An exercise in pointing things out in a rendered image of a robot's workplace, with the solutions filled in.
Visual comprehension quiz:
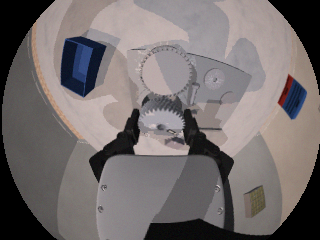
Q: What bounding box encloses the white toothed gear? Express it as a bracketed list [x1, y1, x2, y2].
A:
[138, 97, 185, 140]

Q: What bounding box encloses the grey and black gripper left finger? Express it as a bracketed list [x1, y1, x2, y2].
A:
[89, 109, 140, 183]

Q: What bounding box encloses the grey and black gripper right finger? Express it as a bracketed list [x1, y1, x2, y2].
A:
[183, 109, 234, 185]

